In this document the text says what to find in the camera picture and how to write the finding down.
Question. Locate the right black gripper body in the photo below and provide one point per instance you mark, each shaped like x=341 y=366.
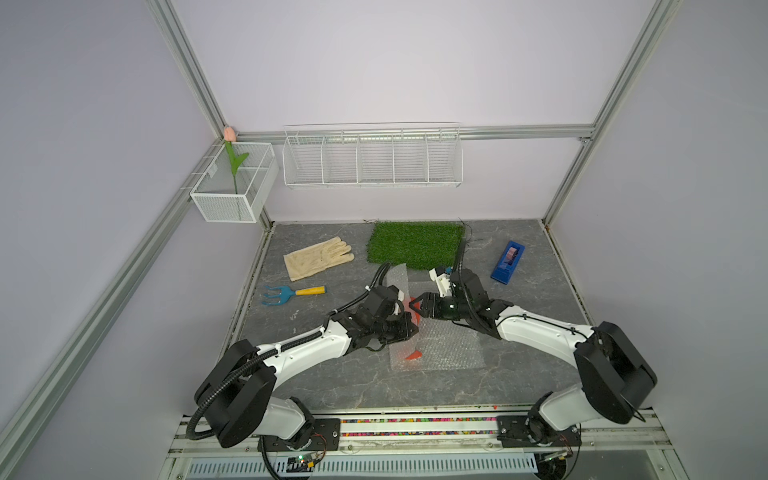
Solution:
x=448 y=309

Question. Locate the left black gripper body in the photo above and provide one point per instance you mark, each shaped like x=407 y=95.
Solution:
x=392 y=329

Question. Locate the red plastic wine glass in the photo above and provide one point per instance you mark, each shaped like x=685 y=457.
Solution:
x=410 y=351

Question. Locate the clear bubble wrap sheet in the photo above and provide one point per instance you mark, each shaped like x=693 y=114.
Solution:
x=438 y=345

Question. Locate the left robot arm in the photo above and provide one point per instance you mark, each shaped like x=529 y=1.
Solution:
x=236 y=399

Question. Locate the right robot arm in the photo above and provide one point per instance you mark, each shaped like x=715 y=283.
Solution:
x=614 y=378

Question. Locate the green artificial grass mat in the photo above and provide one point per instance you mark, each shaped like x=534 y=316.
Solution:
x=418 y=245

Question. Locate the blue tape dispenser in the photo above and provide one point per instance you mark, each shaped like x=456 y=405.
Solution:
x=507 y=263

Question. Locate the beige work glove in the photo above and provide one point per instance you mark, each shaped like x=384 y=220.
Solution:
x=309 y=261

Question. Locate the blue yellow garden fork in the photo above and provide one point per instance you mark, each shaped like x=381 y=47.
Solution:
x=274 y=296

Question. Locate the pink artificial tulip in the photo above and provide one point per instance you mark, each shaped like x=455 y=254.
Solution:
x=235 y=160

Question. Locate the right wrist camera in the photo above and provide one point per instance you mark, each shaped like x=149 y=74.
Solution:
x=441 y=277

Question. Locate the aluminium front rail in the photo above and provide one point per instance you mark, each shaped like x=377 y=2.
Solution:
x=466 y=429

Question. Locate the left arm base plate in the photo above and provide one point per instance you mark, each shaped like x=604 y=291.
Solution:
x=320 y=434

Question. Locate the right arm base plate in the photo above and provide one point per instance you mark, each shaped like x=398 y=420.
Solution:
x=520 y=431

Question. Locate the white wire wall shelf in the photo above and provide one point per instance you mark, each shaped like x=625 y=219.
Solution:
x=373 y=155

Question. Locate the white mesh wall basket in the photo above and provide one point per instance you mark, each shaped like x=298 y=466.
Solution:
x=213 y=193

